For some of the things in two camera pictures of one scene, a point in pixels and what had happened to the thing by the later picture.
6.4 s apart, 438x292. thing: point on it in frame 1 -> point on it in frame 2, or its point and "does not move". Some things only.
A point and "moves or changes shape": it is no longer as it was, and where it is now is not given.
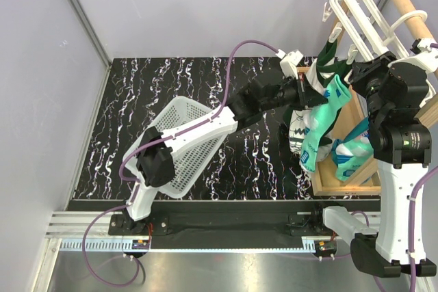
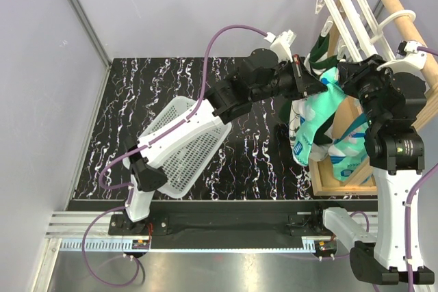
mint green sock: x=319 y=120 moves or changes shape
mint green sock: x=354 y=152 does not move
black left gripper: x=304 y=91 -> x=307 y=84
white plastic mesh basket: x=189 y=164 does not move
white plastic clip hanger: x=361 y=18 moves or changes shape
